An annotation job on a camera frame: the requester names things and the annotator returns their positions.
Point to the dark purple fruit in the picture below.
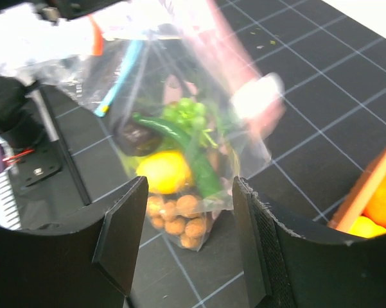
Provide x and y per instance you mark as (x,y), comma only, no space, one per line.
(135,140)

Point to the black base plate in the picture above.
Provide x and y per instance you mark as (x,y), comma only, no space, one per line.
(45,180)

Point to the white slotted cable duct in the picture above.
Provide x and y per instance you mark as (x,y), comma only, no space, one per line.
(9,212)

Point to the green chili pepper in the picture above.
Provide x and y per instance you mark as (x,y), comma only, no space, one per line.
(205,178)

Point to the orange plastic basket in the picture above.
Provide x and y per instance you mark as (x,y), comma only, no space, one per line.
(358,197)

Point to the brown longan cluster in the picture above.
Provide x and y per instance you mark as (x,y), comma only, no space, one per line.
(180,220)

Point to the black grid mat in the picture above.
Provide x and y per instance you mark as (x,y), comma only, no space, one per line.
(334,70)

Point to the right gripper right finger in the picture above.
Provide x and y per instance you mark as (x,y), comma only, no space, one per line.
(291,261)

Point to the yellow lemon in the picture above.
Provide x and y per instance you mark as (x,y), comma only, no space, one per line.
(167,172)

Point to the yellow banana bunch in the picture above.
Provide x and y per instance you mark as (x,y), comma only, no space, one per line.
(366,228)

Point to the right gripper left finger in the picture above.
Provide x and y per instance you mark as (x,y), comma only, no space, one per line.
(86,259)

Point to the pink dotted zip bag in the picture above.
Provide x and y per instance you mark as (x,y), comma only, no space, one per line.
(157,52)

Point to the green grapes bunch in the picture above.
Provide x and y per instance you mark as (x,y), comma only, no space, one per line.
(191,117)

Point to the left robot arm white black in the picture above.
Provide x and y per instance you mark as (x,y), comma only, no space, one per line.
(58,52)

